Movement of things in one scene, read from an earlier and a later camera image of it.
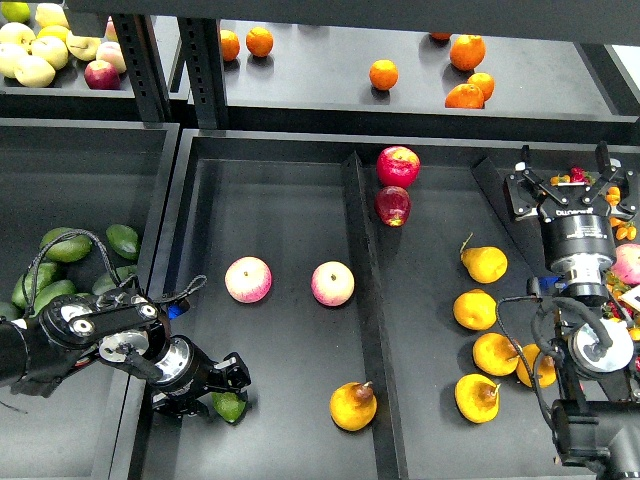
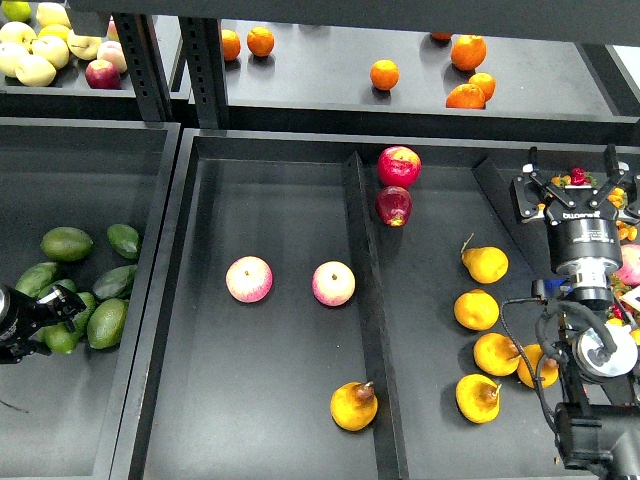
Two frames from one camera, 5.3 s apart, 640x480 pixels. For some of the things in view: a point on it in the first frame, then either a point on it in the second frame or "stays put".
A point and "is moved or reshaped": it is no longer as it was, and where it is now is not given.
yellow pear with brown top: [353, 405] stays put
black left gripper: [185, 367] to [58, 307]
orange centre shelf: [383, 74] stays put
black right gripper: [579, 242] stays put
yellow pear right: [546, 367] stays put
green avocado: [228, 405] is moved or reshaped
